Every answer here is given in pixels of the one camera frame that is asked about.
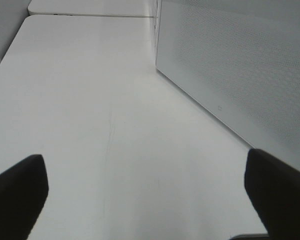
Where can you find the white microwave oven body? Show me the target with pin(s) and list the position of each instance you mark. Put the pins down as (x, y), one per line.
(154, 13)

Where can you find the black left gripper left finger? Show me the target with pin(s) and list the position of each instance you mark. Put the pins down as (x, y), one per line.
(24, 188)

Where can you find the white microwave door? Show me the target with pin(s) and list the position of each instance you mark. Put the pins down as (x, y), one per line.
(240, 60)

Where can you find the white adjacent table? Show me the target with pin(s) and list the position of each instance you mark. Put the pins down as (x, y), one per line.
(99, 8)

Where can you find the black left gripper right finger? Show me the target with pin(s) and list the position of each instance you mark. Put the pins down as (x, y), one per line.
(273, 188)

